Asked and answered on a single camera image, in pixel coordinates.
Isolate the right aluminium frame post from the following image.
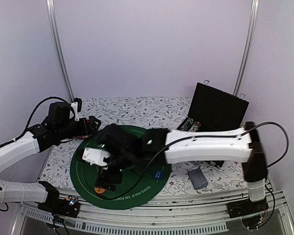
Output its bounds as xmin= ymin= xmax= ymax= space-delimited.
xmin=233 ymin=0 xmax=259 ymax=97

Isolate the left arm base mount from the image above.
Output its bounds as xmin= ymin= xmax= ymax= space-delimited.
xmin=38 ymin=181 xmax=81 ymax=218

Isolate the aluminium frame post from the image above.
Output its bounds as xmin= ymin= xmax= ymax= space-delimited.
xmin=233 ymin=0 xmax=259 ymax=97
xmin=46 ymin=0 xmax=74 ymax=101

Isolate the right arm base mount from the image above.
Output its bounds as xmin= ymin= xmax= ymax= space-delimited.
xmin=226 ymin=198 xmax=269 ymax=230

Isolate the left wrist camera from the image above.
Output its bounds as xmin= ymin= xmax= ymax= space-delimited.
xmin=71 ymin=98 xmax=82 ymax=121

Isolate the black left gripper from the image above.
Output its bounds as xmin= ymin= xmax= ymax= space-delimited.
xmin=56 ymin=115 xmax=101 ymax=141

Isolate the blue playing card deck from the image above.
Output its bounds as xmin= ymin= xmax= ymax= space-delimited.
xmin=188 ymin=168 xmax=208 ymax=190

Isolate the round green poker mat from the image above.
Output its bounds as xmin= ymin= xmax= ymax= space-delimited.
xmin=70 ymin=131 xmax=172 ymax=210

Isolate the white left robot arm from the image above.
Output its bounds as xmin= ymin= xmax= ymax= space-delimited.
xmin=0 ymin=101 xmax=101 ymax=212

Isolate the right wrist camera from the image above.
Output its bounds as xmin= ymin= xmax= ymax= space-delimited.
xmin=82 ymin=147 xmax=111 ymax=168

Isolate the blue small blind button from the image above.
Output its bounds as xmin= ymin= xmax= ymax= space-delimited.
xmin=153 ymin=170 xmax=164 ymax=180

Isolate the left aluminium frame post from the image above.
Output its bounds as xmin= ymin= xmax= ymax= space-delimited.
xmin=46 ymin=0 xmax=74 ymax=101

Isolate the orange big blind button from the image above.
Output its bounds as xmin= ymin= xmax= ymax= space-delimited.
xmin=95 ymin=188 xmax=106 ymax=194

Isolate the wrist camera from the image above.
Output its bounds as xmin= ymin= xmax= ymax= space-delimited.
xmin=71 ymin=98 xmax=82 ymax=121
xmin=82 ymin=147 xmax=111 ymax=168

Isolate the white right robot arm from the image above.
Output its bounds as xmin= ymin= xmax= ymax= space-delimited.
xmin=95 ymin=124 xmax=268 ymax=213

